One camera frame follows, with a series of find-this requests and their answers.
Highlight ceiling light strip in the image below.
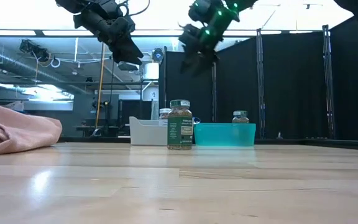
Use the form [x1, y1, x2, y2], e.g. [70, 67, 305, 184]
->
[0, 29, 37, 36]
[42, 29, 99, 36]
[224, 29, 257, 36]

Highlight black column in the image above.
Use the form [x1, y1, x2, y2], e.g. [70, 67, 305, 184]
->
[158, 46, 167, 110]

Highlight white plastic bin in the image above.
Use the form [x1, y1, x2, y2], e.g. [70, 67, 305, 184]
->
[129, 116, 169, 146]

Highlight grey metal duct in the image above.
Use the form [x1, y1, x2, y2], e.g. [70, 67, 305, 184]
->
[0, 45, 90, 94]

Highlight yellow pole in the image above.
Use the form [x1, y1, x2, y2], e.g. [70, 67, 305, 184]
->
[95, 42, 107, 129]

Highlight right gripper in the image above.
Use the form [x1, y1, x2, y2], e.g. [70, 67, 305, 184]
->
[178, 23, 224, 78]

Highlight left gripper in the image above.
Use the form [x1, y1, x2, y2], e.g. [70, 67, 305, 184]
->
[74, 6, 144, 65]

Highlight black cabinet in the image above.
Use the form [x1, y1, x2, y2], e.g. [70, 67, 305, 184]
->
[118, 99, 152, 121]

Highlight black curtain partition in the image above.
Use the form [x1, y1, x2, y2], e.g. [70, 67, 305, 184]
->
[165, 15, 358, 144]

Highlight black partition pole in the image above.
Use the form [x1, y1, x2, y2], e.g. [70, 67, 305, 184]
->
[211, 62, 217, 124]
[321, 24, 335, 139]
[255, 28, 265, 139]

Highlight white lid bagel seasoning jar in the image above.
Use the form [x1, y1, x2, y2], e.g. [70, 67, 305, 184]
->
[158, 108, 171, 121]

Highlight pink cloth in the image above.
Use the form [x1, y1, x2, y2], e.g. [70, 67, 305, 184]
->
[0, 98, 63, 156]

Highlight teal plastic bin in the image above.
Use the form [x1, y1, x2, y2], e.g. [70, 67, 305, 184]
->
[193, 123, 257, 147]

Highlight green label oregano jar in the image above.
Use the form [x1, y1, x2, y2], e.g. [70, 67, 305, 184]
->
[167, 99, 193, 151]
[232, 110, 250, 124]

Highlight black ceiling device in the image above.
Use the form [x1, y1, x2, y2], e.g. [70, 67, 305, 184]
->
[19, 39, 50, 62]

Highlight white cylinder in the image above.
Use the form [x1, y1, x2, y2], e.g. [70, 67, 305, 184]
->
[142, 61, 160, 80]

